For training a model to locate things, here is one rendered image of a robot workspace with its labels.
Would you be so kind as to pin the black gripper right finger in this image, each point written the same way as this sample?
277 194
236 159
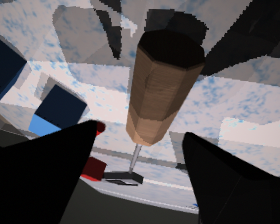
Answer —
227 189

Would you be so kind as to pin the red-handled screwdriver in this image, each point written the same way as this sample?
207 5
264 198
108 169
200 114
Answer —
100 127

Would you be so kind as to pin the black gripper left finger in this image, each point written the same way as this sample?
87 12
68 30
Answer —
37 177

